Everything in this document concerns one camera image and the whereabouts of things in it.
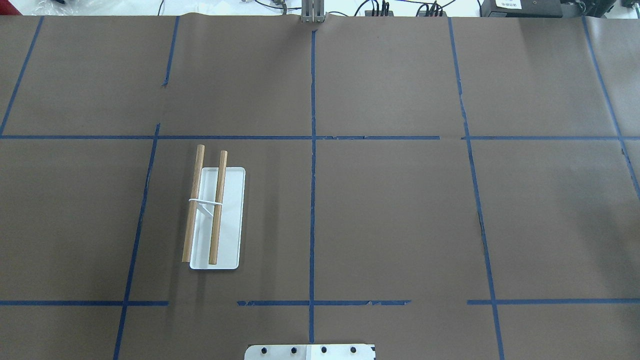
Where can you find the wooden rack rod near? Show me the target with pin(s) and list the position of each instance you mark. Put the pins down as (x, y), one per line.
(217, 215)

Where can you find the wooden rack rod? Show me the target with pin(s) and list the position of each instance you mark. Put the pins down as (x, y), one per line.
(193, 204)
(217, 215)

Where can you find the white towel rack base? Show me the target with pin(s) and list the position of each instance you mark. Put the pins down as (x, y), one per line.
(231, 221)

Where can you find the wooden rack rod far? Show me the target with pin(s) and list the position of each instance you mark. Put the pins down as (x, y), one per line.
(193, 204)

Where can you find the black power strip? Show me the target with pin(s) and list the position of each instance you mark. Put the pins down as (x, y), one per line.
(388, 9)

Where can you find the black electronics box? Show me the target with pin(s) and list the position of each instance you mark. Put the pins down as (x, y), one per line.
(521, 9)

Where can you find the aluminium frame post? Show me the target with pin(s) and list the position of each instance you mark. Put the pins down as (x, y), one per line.
(313, 11)

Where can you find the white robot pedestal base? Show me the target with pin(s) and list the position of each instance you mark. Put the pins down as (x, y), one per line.
(340, 351)

